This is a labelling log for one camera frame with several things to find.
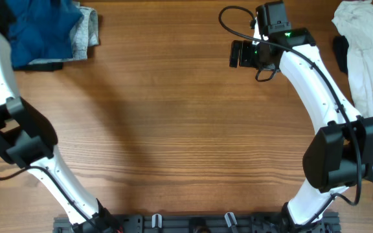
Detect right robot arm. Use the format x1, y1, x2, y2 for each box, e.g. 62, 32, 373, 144
229, 1, 373, 232

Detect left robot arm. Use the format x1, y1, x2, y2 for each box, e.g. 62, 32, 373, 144
0, 33, 124, 232

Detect right black cable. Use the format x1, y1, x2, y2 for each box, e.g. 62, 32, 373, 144
218, 5, 363, 227

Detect dark blue polo shirt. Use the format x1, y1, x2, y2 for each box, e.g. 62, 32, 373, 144
6, 0, 83, 68

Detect light blue denim shorts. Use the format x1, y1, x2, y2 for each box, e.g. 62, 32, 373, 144
29, 1, 99, 65

